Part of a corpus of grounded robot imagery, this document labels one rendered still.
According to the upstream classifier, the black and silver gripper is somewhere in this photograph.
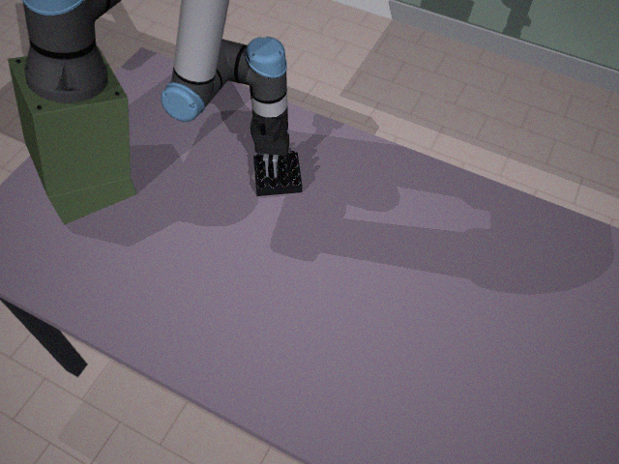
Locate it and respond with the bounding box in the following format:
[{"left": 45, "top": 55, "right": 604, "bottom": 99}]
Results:
[{"left": 251, "top": 92, "right": 289, "bottom": 178}]

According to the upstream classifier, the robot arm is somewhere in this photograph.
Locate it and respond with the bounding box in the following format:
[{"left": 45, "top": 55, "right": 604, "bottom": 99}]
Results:
[{"left": 22, "top": 0, "right": 287, "bottom": 122}]

